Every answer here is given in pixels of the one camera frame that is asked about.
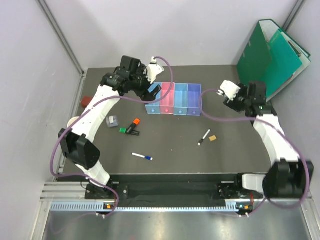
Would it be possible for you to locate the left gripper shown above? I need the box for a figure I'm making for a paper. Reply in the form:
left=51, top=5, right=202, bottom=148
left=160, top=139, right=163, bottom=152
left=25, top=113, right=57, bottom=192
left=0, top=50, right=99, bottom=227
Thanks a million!
left=129, top=64, right=161, bottom=104

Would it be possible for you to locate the purple plastic bin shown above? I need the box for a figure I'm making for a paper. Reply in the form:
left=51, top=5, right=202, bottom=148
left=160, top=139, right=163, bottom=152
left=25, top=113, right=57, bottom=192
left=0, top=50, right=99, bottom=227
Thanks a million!
left=187, top=83, right=203, bottom=116

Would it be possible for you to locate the small cork eraser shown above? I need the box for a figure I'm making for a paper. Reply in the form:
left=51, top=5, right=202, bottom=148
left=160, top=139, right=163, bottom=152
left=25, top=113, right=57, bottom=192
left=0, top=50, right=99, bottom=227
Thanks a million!
left=209, top=135, right=217, bottom=142

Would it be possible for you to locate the clear staples box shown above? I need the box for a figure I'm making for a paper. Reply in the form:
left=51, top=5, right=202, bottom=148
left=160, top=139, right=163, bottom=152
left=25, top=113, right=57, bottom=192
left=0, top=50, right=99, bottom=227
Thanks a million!
left=105, top=115, right=119, bottom=128

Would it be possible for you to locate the brown box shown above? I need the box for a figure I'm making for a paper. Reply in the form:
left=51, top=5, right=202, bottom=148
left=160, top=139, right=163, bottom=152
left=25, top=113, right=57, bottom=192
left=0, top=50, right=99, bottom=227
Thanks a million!
left=80, top=96, right=93, bottom=109

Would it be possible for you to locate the pink plastic bin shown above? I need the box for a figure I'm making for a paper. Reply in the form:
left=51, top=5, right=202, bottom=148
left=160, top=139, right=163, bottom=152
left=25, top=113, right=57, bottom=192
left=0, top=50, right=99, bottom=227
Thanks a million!
left=159, top=82, right=175, bottom=115

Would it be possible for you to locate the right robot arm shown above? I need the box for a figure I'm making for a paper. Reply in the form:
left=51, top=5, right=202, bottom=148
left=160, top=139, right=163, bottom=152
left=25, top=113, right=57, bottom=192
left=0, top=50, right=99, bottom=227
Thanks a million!
left=218, top=80, right=314, bottom=199

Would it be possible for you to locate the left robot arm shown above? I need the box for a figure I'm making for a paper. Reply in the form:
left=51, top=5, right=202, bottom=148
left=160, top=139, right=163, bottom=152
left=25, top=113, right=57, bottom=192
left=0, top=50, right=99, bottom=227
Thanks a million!
left=58, top=55, right=164, bottom=199

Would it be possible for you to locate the orange cap highlighter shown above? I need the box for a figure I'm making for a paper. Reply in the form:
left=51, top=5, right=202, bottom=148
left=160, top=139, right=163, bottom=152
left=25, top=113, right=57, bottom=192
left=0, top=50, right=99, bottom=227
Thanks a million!
left=127, top=118, right=140, bottom=132

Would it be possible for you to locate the green cap highlighter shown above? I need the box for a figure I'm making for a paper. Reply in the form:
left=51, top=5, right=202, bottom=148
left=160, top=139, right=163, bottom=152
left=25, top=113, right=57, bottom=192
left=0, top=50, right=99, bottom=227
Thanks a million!
left=119, top=127, right=140, bottom=136

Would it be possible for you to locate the black cap whiteboard marker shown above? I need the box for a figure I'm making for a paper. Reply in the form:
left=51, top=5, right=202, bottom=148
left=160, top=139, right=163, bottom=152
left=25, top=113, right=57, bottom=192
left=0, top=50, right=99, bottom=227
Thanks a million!
left=197, top=128, right=211, bottom=146

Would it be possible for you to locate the teal folder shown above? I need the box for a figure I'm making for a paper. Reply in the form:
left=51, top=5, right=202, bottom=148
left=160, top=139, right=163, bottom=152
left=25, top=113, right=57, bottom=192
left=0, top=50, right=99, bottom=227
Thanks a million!
left=263, top=30, right=302, bottom=100

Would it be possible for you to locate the blue cap whiteboard marker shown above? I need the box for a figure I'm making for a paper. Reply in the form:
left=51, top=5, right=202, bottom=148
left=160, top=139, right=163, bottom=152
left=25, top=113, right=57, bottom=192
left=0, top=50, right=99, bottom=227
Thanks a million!
left=132, top=152, right=153, bottom=161

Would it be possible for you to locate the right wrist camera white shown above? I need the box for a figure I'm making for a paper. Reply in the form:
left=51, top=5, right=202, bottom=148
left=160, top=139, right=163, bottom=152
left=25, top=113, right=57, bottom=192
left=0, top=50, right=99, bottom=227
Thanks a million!
left=217, top=80, right=241, bottom=101

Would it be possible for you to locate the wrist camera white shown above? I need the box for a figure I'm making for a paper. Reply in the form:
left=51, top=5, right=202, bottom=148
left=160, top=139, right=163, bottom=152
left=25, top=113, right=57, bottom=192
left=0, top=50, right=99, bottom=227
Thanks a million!
left=146, top=57, right=165, bottom=84
left=217, top=80, right=241, bottom=101

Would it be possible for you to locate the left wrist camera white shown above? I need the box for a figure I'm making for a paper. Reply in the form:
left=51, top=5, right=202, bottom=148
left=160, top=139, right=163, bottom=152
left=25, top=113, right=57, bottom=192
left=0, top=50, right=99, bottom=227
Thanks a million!
left=146, top=57, right=165, bottom=84

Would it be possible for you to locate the green ring binder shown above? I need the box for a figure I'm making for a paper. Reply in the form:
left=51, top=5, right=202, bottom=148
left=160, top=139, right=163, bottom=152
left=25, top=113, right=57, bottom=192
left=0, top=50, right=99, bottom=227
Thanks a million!
left=237, top=19, right=311, bottom=96

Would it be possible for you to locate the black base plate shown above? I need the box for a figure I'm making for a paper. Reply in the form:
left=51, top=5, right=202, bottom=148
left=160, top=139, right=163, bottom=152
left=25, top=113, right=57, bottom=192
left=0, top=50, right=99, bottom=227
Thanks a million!
left=84, top=173, right=263, bottom=207

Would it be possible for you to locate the aluminium rail with cable duct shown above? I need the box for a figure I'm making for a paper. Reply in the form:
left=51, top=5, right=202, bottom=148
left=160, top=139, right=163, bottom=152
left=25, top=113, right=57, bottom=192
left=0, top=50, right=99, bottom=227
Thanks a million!
left=39, top=181, right=313, bottom=213

